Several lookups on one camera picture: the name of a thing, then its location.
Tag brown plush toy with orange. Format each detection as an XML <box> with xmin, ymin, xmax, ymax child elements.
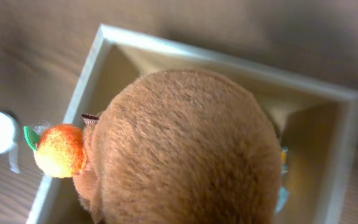
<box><xmin>24</xmin><ymin>70</ymin><xmax>282</xmax><ymax>224</ymax></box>

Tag yellow grey toy truck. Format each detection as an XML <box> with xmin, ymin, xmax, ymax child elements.
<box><xmin>275</xmin><ymin>146</ymin><xmax>290</xmax><ymax>213</ymax></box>

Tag white cardboard box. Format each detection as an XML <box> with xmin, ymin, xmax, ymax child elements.
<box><xmin>27</xmin><ymin>25</ymin><xmax>358</xmax><ymax>223</ymax></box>

